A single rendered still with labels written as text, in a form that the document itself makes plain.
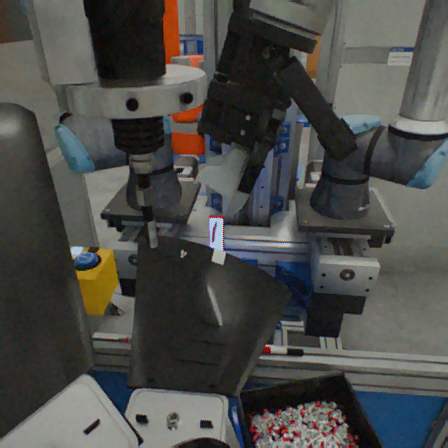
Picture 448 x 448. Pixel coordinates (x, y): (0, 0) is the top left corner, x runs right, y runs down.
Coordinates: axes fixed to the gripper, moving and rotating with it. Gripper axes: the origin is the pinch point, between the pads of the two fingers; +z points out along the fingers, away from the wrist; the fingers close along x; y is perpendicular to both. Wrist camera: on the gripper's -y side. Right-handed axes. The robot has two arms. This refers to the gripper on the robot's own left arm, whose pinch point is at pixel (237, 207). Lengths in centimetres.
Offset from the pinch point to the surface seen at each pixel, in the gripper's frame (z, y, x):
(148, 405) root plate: 11.2, 3.1, 20.7
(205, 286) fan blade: 9.2, 0.7, 5.1
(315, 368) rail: 36.9, -29.0, -13.5
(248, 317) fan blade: 8.9, -5.0, 8.4
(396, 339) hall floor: 96, -112, -104
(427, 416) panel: 43, -60, -15
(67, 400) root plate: 3.2, 8.3, 26.9
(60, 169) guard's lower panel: 55, 62, -90
